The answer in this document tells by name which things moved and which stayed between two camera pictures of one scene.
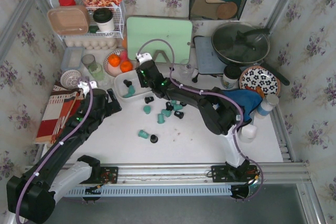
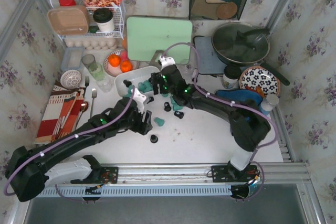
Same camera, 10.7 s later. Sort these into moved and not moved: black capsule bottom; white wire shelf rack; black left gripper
Moved: black left gripper
Not moved: black capsule bottom; white wire shelf rack
